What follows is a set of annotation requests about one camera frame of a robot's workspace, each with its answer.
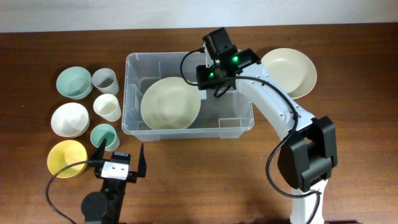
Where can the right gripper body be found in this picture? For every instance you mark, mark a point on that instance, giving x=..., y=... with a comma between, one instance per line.
x=208, y=77

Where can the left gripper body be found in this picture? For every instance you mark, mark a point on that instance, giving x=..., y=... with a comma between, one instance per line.
x=132, y=177

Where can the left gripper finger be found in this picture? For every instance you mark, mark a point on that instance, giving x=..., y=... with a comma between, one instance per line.
x=142, y=167
x=98, y=154

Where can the beige plate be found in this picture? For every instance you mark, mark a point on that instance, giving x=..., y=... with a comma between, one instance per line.
x=170, y=103
x=292, y=70

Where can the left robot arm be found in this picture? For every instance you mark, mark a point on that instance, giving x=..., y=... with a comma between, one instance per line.
x=105, y=205

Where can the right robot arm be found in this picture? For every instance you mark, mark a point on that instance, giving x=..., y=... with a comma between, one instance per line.
x=307, y=150

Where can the white label in container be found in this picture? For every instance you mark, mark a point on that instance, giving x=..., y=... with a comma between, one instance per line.
x=203, y=94

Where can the clear plastic storage container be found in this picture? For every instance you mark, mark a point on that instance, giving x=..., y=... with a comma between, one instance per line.
x=225, y=117

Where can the green cup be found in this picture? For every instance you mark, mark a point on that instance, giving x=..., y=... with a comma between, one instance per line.
x=107, y=132

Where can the yellow bowl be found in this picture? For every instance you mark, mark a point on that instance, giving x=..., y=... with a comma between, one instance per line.
x=64, y=154

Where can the white bowl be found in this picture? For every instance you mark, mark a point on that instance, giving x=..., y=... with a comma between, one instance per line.
x=70, y=120

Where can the cream cup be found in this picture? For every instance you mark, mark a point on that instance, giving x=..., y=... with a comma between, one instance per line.
x=107, y=106

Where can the grey cup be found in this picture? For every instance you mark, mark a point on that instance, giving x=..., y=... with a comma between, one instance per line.
x=105, y=80

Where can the green bowl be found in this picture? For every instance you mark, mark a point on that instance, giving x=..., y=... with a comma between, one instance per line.
x=74, y=83

